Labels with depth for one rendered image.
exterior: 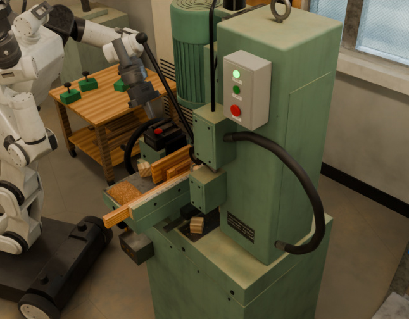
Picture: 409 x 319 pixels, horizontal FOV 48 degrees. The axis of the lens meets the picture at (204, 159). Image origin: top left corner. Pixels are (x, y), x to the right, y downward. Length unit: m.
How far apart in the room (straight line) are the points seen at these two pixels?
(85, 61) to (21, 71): 2.34
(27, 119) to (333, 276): 1.73
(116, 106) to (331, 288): 1.60
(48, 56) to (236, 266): 0.94
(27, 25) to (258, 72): 0.83
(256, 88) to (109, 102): 1.93
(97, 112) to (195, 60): 1.54
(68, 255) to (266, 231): 1.30
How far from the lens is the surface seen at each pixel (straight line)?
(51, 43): 1.71
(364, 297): 2.47
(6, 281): 2.45
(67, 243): 2.48
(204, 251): 1.50
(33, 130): 1.40
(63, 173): 3.25
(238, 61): 1.04
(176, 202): 1.55
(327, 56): 1.16
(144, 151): 1.73
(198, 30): 1.29
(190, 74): 1.36
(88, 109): 2.85
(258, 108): 1.07
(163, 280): 1.93
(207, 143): 1.21
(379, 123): 2.71
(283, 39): 1.06
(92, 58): 3.68
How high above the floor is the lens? 1.92
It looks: 37 degrees down
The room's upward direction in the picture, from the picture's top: 2 degrees counter-clockwise
